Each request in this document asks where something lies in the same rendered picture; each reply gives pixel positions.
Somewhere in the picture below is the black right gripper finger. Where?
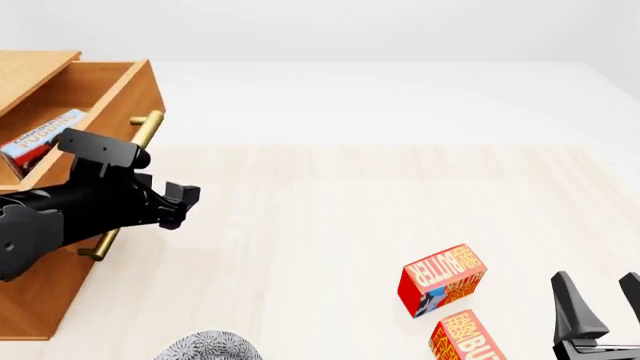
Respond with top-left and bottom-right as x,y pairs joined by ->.
617,271 -> 640,324
550,270 -> 612,343

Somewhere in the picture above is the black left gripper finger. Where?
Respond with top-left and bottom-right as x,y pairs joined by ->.
158,209 -> 190,232
164,181 -> 202,212

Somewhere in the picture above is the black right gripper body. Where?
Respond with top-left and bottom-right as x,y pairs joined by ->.
551,334 -> 640,360

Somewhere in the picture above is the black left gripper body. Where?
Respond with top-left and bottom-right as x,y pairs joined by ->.
130,171 -> 175,228

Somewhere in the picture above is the wooden drawer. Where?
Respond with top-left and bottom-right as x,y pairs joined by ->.
0,58 -> 167,260

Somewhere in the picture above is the chocolate pudding box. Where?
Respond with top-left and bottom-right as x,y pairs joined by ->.
0,108 -> 94,180

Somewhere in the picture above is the wooden cabinet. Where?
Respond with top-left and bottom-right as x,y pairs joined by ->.
0,50 -> 97,342

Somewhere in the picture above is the red butter box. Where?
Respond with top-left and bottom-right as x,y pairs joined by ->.
427,308 -> 509,360
397,243 -> 489,320

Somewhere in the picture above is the grey patterned bowl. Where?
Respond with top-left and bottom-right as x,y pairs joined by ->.
151,329 -> 265,360

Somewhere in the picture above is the brass drawer handle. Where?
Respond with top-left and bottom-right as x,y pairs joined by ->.
77,109 -> 166,261

